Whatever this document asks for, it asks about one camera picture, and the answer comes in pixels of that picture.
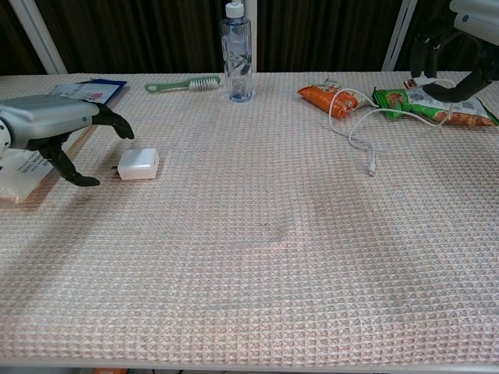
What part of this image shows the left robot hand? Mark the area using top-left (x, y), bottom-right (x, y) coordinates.
top-left (0, 96), bottom-right (136, 187)

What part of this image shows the green white-bristle brush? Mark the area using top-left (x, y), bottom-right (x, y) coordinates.
top-left (143, 75), bottom-right (222, 94)

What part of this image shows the white slanted frame post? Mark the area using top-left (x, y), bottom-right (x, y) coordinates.
top-left (380, 0), bottom-right (419, 72)
top-left (8, 0), bottom-right (68, 75)

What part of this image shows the blue and white packet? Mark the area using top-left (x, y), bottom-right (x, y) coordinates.
top-left (52, 79), bottom-right (129, 106)

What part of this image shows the green and orange snack bag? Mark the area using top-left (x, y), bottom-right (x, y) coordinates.
top-left (372, 86), bottom-right (499, 128)

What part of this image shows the white upright frame post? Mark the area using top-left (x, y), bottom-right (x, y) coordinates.
top-left (241, 0), bottom-right (258, 73)

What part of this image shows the white printed plastic bag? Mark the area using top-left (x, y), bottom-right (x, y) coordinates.
top-left (0, 83), bottom-right (98, 202)

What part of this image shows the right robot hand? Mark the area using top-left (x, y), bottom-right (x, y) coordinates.
top-left (409, 0), bottom-right (499, 104)

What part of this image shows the dark curtain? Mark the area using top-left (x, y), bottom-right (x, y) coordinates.
top-left (0, 0), bottom-right (499, 77)

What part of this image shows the white USB wall charger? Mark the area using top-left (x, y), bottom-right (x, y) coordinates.
top-left (111, 146), bottom-right (160, 181)

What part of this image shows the pink woven tablecloth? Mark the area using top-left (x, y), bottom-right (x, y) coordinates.
top-left (0, 71), bottom-right (499, 369)

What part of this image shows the white USB cable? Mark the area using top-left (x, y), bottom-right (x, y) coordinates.
top-left (327, 77), bottom-right (455, 177)

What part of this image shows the clear plastic water bottle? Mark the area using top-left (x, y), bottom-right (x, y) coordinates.
top-left (220, 1), bottom-right (253, 104)

